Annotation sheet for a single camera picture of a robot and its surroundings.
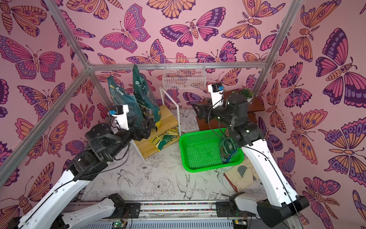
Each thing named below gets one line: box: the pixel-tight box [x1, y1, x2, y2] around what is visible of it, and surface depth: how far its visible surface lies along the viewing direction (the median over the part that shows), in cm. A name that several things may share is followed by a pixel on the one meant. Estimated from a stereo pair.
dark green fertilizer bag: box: [107, 75, 147, 126], surface depth 61 cm
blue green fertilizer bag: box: [220, 137, 239, 164], surface depth 85 cm
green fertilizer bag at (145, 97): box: [132, 63, 162, 130], surface depth 67 cm
